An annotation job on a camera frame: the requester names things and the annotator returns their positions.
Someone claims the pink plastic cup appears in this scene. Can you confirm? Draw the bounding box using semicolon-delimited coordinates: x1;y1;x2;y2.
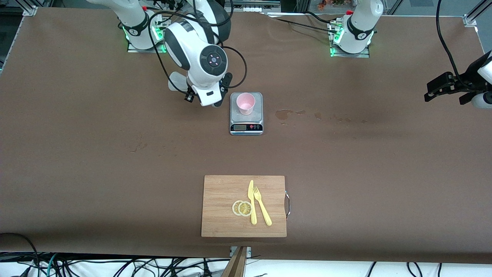
236;93;256;116

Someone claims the silver digital kitchen scale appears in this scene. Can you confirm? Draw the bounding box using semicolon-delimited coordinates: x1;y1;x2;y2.
229;92;264;136

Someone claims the brown liquid puddle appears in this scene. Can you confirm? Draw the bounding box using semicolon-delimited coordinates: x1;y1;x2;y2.
275;109;294;125

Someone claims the grey power strip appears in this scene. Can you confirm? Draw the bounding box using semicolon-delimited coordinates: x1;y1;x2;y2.
231;0;282;13

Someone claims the yellow plastic knife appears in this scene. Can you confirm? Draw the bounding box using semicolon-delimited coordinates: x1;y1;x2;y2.
248;180;258;225

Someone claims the wooden cutting board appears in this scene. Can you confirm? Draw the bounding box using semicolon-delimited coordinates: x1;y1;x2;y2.
201;175;291;238

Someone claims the yellow plastic fork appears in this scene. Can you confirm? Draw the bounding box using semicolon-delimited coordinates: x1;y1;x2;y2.
253;186;273;227

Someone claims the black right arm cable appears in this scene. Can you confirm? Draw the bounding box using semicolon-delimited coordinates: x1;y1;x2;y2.
148;0;248;95

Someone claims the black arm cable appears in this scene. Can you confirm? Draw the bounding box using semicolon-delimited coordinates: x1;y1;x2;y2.
435;0;467;83
148;0;248;95

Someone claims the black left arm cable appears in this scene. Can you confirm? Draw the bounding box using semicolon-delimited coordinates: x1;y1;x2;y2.
435;0;467;83

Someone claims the aluminium frame profile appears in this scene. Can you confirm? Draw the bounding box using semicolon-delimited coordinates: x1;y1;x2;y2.
22;0;54;17
463;0;492;27

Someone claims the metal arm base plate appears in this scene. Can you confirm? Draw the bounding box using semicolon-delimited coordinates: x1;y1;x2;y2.
329;19;370;58
127;17;167;53

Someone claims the black cable on table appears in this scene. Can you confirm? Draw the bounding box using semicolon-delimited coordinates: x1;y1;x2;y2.
274;17;334;32

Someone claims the teal floor cable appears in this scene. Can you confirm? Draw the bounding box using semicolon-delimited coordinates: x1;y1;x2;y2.
45;253;59;276

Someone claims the black floor cable loop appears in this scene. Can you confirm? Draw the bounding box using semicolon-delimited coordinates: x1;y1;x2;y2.
0;232;41;277

